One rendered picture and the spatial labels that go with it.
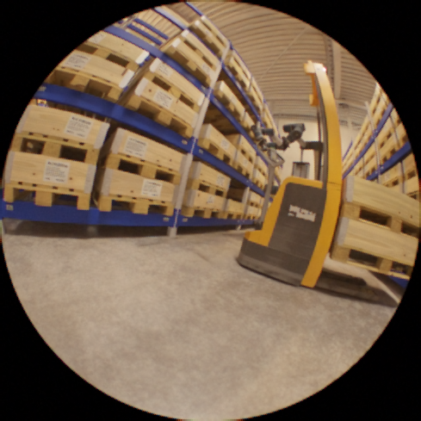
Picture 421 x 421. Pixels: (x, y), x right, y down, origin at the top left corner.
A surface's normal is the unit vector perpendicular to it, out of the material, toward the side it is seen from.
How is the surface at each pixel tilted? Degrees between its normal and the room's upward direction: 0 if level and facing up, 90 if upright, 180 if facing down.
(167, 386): 0
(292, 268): 90
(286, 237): 90
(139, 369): 0
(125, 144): 90
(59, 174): 90
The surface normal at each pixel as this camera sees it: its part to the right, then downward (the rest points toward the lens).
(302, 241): -0.58, -0.07
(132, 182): 0.78, 0.22
